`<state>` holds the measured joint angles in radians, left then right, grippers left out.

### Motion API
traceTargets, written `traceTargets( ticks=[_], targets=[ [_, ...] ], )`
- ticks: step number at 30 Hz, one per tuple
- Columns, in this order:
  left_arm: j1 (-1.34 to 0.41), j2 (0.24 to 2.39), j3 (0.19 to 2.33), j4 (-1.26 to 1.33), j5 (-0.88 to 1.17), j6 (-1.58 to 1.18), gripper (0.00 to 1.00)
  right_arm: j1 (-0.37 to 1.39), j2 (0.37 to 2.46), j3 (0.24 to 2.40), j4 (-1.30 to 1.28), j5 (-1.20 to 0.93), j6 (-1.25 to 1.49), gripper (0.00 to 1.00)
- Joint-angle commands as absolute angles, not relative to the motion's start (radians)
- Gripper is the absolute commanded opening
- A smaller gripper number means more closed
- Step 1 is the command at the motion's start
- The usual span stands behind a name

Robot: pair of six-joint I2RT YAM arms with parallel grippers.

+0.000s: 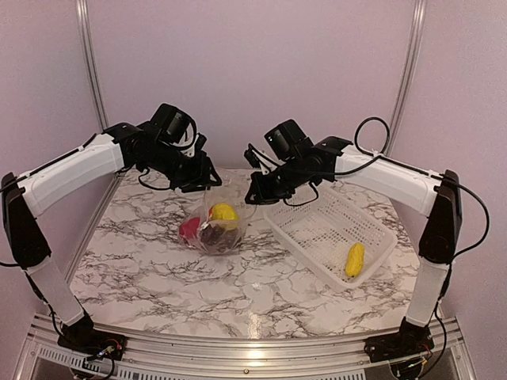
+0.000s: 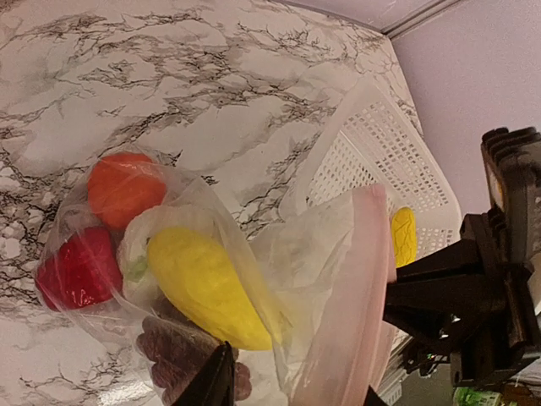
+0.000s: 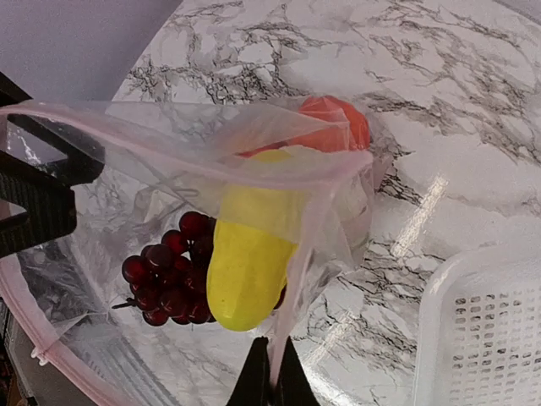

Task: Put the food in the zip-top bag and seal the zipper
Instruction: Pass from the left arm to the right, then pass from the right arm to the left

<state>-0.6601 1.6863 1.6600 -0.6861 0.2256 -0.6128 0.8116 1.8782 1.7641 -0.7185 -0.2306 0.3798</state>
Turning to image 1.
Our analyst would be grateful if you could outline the right aluminium frame post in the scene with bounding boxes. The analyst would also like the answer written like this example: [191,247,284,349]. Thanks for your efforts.
[386,0,427,155]

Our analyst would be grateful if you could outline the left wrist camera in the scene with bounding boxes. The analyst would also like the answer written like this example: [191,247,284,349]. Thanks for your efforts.
[183,132,207,158]

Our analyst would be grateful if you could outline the red toy bell pepper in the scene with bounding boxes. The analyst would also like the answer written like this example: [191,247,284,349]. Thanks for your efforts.
[178,217,200,241]

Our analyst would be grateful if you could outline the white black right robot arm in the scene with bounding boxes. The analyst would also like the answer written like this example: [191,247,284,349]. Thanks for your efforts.
[244,120,462,363]

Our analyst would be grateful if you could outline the clear zip top bag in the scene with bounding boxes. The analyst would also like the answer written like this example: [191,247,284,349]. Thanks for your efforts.
[178,171,256,256]

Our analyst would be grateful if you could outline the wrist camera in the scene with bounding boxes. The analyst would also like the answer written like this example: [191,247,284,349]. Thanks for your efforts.
[183,132,207,158]
[243,143,276,175]

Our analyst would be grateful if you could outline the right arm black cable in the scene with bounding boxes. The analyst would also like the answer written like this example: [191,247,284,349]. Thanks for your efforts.
[332,116,393,175]

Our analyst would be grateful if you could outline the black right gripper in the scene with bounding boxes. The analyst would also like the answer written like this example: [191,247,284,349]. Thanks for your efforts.
[245,155,308,205]

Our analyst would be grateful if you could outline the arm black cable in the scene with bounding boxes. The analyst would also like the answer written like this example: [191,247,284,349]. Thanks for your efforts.
[332,116,393,175]
[137,168,175,192]

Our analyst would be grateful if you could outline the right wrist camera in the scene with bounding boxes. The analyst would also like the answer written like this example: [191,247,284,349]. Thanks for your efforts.
[243,143,276,175]

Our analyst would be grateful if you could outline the dark red toy grapes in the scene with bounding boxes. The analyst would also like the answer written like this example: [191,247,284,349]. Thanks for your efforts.
[200,225,242,249]

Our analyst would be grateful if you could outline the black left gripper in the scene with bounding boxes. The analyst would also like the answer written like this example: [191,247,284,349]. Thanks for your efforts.
[141,139,222,192]

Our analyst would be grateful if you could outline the left aluminium frame post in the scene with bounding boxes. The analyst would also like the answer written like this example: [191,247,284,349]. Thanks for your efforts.
[75,0,109,131]

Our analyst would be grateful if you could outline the white plastic mesh basket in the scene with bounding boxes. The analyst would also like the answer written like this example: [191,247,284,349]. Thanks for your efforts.
[262,186,398,293]

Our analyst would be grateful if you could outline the aluminium front rail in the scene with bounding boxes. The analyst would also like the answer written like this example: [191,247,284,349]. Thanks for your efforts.
[15,312,476,380]

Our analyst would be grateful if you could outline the aluminium frame post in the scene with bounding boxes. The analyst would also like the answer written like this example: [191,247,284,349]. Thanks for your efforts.
[75,0,109,131]
[386,0,427,155]

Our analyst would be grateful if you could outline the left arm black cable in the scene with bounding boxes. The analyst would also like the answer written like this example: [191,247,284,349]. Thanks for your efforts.
[137,168,175,192]

